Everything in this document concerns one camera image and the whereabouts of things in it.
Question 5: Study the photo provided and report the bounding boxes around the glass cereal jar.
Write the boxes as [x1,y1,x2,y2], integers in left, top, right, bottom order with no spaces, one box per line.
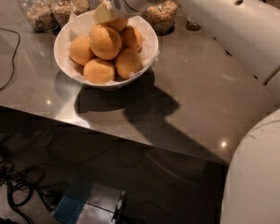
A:
[53,0,91,27]
[142,1,177,35]

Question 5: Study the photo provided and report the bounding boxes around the front centre large orange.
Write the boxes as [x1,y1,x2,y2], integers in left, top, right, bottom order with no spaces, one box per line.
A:
[90,26,122,60]

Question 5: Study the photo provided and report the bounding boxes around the blue and grey box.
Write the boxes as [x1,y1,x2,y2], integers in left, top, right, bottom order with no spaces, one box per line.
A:
[52,179,125,224]

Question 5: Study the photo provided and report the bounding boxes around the white paper bowl liner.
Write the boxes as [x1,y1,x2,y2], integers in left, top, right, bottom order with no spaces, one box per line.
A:
[64,9,161,87]

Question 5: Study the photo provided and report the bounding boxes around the right glass cereal jar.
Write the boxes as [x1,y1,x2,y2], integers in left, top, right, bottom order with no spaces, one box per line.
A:
[142,1,177,35]

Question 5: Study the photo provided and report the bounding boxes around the black floor cables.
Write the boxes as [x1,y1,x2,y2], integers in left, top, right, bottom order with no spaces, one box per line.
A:
[0,147,64,224]

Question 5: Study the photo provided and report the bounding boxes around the white bowl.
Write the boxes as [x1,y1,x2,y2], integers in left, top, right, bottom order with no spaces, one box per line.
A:
[53,8,161,91]

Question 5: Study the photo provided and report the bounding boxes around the black cable on table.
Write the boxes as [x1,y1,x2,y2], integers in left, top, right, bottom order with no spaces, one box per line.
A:
[0,21,21,96]

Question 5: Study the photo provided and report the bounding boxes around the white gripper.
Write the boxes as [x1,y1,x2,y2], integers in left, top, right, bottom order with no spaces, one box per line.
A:
[92,0,163,24]

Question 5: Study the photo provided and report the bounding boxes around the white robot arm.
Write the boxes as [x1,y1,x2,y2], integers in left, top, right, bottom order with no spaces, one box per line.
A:
[93,0,280,224]

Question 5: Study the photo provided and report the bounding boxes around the far left glass jar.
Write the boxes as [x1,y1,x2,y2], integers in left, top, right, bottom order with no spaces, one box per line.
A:
[19,0,59,33]

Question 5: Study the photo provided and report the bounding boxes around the clear glass bottle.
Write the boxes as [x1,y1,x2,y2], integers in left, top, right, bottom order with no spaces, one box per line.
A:
[186,16,201,31]

